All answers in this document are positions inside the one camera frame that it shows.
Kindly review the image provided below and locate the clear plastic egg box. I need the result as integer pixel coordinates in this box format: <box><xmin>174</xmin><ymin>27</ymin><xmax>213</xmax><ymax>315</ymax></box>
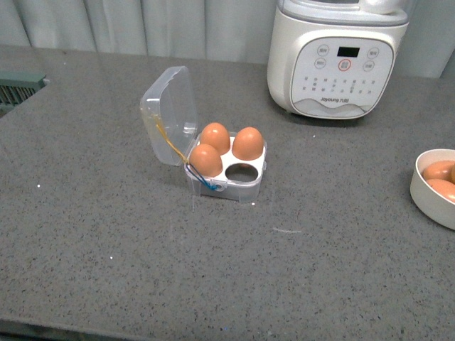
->
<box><xmin>140</xmin><ymin>66</ymin><xmax>267</xmax><ymax>202</ymax></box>

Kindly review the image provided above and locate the brown egg front left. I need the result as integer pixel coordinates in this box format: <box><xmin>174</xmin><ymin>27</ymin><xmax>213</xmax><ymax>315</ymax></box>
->
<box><xmin>189</xmin><ymin>144</ymin><xmax>223</xmax><ymax>177</ymax></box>

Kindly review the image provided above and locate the brown egg back right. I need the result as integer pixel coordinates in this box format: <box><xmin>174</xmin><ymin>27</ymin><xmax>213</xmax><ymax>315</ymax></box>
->
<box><xmin>232</xmin><ymin>126</ymin><xmax>264</xmax><ymax>161</ymax></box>

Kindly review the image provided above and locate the brown egg back left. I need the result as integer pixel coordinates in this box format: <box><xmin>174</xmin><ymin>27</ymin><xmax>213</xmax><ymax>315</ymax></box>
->
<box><xmin>200</xmin><ymin>122</ymin><xmax>230</xmax><ymax>155</ymax></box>

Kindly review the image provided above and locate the brown egg in bowl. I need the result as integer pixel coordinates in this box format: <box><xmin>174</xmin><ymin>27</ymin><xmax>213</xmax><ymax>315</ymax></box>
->
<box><xmin>427</xmin><ymin>179</ymin><xmax>455</xmax><ymax>202</ymax></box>
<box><xmin>422</xmin><ymin>160</ymin><xmax>454</xmax><ymax>182</ymax></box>

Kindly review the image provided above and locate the blue rubber band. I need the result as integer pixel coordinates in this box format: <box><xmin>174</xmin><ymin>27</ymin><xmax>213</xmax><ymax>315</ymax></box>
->
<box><xmin>186</xmin><ymin>163</ymin><xmax>218</xmax><ymax>191</ymax></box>

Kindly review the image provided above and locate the yellow rubber band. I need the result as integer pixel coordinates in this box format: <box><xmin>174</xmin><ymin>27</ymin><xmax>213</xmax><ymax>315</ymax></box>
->
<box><xmin>151</xmin><ymin>114</ymin><xmax>193</xmax><ymax>166</ymax></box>

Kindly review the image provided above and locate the grey pleated curtain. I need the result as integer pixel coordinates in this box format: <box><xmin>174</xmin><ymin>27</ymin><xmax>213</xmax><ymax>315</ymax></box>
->
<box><xmin>1</xmin><ymin>1</ymin><xmax>454</xmax><ymax>78</ymax></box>

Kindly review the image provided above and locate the white Joyoung blender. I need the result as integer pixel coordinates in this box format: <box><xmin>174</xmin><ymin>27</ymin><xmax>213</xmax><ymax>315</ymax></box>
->
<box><xmin>267</xmin><ymin>1</ymin><xmax>415</xmax><ymax>119</ymax></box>

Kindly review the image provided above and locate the cream round bowl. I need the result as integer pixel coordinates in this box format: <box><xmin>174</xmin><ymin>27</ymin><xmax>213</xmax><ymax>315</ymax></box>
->
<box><xmin>410</xmin><ymin>148</ymin><xmax>454</xmax><ymax>230</ymax></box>

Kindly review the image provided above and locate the green slotted rack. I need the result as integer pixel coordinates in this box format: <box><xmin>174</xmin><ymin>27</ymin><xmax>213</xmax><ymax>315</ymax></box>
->
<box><xmin>0</xmin><ymin>71</ymin><xmax>49</xmax><ymax>117</ymax></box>

